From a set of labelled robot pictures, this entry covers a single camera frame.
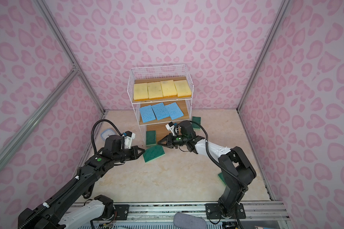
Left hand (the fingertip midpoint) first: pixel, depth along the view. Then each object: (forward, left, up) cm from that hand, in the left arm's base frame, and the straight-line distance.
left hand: (145, 150), depth 77 cm
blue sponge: (+21, -7, +9) cm, 24 cm away
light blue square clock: (+20, +33, -13) cm, 41 cm away
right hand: (+3, -8, 0) cm, 9 cm away
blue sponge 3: (+21, -15, +9) cm, 27 cm away
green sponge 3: (-8, -43, -16) cm, 46 cm away
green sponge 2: (-2, -4, 0) cm, 5 cm away
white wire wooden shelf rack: (+52, 0, +13) cm, 54 cm away
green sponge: (+18, +1, -15) cm, 24 cm away
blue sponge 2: (+20, 0, +8) cm, 21 cm away
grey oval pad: (-31, -20, -13) cm, 39 cm away
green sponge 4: (+34, -32, -15) cm, 49 cm away
